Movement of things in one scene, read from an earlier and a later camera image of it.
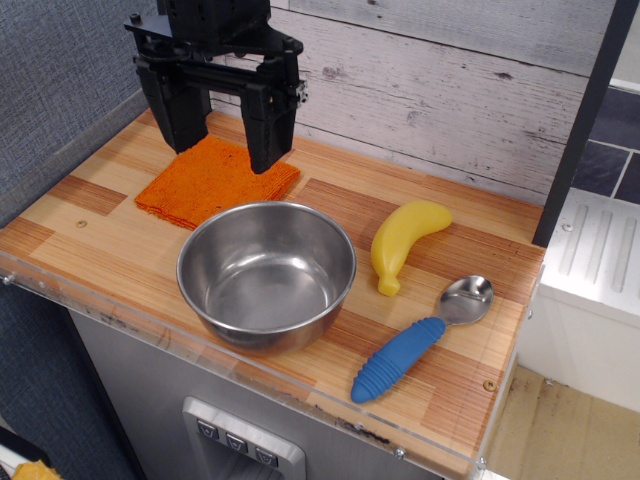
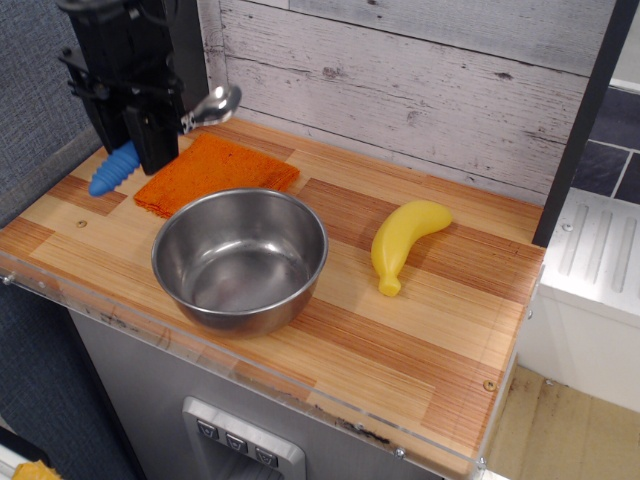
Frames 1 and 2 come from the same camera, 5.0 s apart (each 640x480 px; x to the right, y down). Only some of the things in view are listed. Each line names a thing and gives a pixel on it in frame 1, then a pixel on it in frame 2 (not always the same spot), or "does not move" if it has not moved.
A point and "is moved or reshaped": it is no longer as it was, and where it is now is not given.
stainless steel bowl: (268, 278) is moved or reshaped
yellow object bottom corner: (35, 470) does not move
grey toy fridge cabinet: (185, 416) does not move
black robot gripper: (229, 44) → (133, 60)
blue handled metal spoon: (463, 299) → (221, 102)
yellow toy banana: (395, 234) does not move
